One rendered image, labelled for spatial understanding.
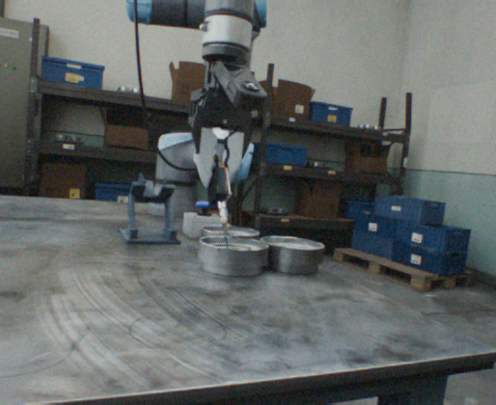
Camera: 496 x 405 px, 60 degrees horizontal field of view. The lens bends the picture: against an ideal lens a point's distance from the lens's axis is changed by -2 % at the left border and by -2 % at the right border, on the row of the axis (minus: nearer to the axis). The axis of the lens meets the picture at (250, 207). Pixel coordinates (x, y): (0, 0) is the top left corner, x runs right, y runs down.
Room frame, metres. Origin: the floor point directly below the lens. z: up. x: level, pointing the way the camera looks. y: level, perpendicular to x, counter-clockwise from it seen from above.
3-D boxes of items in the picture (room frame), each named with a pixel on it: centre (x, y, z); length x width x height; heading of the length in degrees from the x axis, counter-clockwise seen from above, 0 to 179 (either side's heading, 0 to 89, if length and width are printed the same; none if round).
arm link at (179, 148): (1.24, 0.21, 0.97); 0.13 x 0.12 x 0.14; 92
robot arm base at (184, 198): (1.24, 0.22, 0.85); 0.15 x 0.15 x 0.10
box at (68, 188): (3.96, 1.74, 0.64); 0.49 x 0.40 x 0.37; 118
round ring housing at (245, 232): (0.77, 0.03, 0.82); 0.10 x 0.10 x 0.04
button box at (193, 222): (0.92, 0.10, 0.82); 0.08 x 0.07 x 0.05; 23
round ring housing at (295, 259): (0.70, -0.07, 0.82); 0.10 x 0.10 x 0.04
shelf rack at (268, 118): (5.08, -0.81, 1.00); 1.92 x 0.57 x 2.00; 113
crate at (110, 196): (4.19, 1.25, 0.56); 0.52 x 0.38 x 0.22; 110
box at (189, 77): (4.42, 0.66, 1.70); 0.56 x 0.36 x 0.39; 108
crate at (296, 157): (4.84, -0.24, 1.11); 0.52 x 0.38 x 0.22; 113
